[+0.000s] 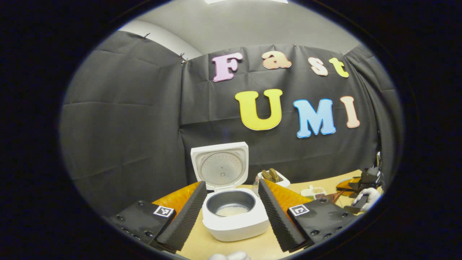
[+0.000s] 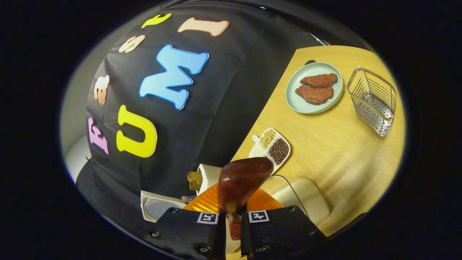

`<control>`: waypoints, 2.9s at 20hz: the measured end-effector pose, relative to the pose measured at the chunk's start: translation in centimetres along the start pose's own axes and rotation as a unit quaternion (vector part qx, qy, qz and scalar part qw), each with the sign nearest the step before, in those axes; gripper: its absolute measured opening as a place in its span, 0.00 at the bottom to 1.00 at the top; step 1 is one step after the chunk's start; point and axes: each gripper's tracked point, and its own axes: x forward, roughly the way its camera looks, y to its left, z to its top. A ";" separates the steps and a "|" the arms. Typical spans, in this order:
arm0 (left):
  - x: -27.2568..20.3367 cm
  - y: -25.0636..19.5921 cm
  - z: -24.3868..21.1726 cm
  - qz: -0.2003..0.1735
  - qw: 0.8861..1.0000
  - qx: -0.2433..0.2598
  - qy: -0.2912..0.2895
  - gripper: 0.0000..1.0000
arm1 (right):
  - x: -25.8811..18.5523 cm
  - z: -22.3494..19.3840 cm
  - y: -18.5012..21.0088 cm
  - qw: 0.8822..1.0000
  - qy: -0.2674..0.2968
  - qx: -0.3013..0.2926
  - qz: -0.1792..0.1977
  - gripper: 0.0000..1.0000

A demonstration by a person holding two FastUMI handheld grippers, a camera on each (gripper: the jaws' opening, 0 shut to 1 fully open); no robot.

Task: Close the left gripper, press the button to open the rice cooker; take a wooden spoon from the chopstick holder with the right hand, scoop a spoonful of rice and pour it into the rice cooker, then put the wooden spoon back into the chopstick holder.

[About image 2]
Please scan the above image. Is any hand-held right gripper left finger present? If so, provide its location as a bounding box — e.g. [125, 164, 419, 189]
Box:
[144, 183, 227, 260]

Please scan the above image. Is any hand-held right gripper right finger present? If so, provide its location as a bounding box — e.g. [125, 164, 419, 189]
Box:
[240, 188, 327, 260]

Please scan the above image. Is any white rice cooker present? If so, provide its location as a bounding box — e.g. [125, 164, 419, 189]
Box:
[140, 190, 187, 222]

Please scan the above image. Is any brown wooden spoon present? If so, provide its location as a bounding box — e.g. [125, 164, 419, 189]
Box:
[217, 157, 274, 241]

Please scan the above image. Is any metal wire chopstick holder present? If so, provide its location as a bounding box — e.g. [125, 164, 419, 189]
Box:
[346, 67, 397, 139]

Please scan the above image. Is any brown bread slice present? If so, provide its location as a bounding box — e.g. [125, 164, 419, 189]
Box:
[187, 171, 202, 191]

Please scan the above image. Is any white toaster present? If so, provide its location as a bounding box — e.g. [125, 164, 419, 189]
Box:
[197, 164, 222, 195]

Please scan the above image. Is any white divided dish of beans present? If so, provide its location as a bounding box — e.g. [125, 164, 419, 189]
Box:
[249, 127, 291, 176]

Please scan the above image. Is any pale green plate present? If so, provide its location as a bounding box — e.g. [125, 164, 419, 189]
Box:
[285, 62, 344, 115]

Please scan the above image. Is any black backdrop cloth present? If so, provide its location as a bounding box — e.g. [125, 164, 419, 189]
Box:
[74, 0, 325, 231]

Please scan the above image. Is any red steak piece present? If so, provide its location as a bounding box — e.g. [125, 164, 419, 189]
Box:
[300, 73, 338, 88]
[295, 86, 334, 105]

